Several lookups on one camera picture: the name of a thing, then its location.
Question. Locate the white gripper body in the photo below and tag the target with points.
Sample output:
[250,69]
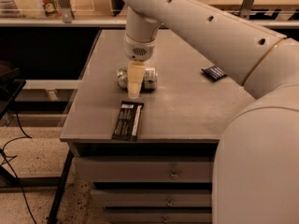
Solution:
[139,50]

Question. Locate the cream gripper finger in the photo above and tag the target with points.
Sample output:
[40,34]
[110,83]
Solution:
[135,74]

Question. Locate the green white 7up can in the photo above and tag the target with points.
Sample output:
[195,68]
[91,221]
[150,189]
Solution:
[150,78]

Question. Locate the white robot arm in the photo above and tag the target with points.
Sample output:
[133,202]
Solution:
[256,167]

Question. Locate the black chocolate bar wrapper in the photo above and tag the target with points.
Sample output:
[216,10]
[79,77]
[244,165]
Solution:
[127,124]

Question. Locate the dark blue snack packet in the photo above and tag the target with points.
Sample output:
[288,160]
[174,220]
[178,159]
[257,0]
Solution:
[214,73]

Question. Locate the grey drawer cabinet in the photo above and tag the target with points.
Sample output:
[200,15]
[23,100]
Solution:
[183,117]

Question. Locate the black desk at left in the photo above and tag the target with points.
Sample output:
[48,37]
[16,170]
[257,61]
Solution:
[10,85]

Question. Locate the top drawer with handle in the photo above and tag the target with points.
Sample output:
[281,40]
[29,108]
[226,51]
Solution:
[144,169]

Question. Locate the drawer with handle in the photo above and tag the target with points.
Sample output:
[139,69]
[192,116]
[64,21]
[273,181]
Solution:
[144,169]
[152,197]
[158,216]

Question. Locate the middle drawer with handle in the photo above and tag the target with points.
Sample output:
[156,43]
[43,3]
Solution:
[152,197]

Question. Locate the grey shelf rail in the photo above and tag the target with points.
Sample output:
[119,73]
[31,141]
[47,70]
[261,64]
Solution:
[112,12]

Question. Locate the bottom drawer with handle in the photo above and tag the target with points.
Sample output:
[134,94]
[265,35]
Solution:
[158,216]

